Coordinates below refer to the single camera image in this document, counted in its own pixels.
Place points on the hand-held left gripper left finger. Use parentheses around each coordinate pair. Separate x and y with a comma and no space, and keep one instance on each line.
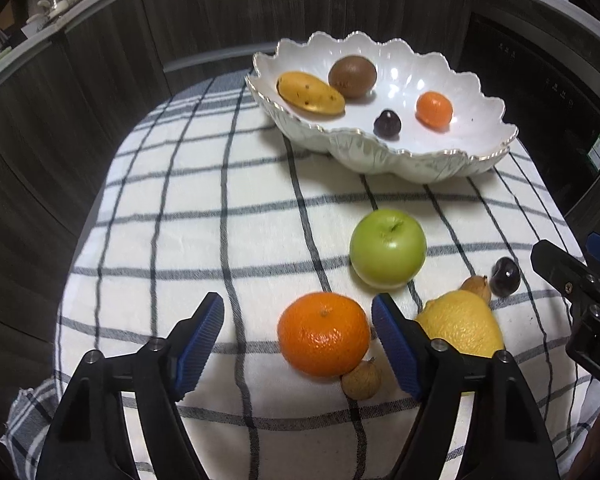
(197,355)

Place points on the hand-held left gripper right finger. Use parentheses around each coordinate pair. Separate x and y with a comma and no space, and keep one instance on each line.
(395,350)

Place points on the brown longan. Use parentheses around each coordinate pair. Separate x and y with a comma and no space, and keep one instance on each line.
(476,287)
(361,380)

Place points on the dark purple plum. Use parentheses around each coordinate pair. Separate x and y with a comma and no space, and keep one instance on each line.
(386,124)
(505,276)

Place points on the yellow lemon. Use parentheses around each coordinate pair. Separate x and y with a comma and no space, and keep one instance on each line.
(460,327)

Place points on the large mandarin orange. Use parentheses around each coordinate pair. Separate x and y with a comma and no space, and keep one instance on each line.
(324,335)

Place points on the green apple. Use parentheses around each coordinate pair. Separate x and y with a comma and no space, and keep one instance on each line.
(387,250)

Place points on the white scalloped ceramic bowl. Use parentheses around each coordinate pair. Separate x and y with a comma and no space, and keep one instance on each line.
(430,160)

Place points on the small mandarin orange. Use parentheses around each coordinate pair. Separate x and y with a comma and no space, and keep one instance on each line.
(434,109)

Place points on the yellow mango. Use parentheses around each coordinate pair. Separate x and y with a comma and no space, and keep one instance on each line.
(310,92)

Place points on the brown kiwi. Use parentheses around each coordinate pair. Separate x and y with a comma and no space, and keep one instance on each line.
(352,76)

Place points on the white black checkered tablecloth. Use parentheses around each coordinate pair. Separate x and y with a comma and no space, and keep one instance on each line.
(180,210)

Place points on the black built-in dishwasher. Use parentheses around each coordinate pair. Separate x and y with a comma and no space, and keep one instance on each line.
(520,85)

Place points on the dark wood base cabinets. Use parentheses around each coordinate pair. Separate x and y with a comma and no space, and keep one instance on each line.
(105,60)

